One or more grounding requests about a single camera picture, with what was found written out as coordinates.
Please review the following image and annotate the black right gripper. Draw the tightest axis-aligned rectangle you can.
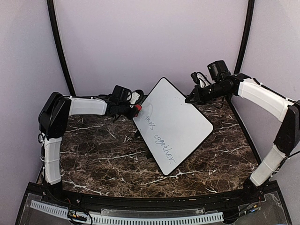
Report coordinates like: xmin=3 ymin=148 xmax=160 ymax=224
xmin=185 ymin=82 xmax=230 ymax=105

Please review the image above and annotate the red bone-shaped eraser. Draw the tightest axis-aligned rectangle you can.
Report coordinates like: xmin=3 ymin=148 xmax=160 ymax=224
xmin=134 ymin=105 xmax=142 ymax=117

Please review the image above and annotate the white whiteboard black frame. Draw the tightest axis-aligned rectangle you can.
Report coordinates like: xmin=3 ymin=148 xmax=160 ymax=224
xmin=133 ymin=78 xmax=214 ymax=176

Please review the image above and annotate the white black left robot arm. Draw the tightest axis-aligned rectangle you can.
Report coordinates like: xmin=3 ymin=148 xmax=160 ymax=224
xmin=38 ymin=90 xmax=144 ymax=186

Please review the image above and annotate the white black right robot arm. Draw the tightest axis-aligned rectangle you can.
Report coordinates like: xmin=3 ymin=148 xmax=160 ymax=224
xmin=186 ymin=72 xmax=300 ymax=203

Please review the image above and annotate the black right whiteboard foot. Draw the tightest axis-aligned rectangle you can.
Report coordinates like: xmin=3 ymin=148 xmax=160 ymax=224
xmin=146 ymin=152 xmax=153 ymax=159

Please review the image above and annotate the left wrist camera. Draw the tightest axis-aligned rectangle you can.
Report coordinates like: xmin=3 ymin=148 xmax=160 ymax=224
xmin=110 ymin=85 xmax=144 ymax=106

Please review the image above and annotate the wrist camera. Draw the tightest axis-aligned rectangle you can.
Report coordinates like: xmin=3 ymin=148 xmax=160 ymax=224
xmin=110 ymin=85 xmax=144 ymax=106
xmin=190 ymin=60 xmax=233 ymax=87

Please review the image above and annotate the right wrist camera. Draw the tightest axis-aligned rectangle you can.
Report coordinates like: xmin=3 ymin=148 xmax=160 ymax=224
xmin=190 ymin=60 xmax=233 ymax=87

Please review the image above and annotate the black curved front rail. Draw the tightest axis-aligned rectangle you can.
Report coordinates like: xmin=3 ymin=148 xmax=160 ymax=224
xmin=33 ymin=185 xmax=265 ymax=211

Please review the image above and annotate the white slotted cable duct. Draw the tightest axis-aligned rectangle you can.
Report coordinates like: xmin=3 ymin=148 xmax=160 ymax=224
xmin=30 ymin=200 xmax=224 ymax=225

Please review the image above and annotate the black right corner post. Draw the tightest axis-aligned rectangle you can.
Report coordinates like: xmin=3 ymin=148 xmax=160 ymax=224
xmin=234 ymin=0 xmax=255 ymax=74

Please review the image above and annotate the black corner post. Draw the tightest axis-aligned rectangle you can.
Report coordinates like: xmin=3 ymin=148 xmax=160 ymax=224
xmin=46 ymin=0 xmax=76 ymax=96
xmin=234 ymin=0 xmax=255 ymax=74

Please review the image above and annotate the black left corner post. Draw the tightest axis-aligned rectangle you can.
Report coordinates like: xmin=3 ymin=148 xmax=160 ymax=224
xmin=46 ymin=0 xmax=76 ymax=96

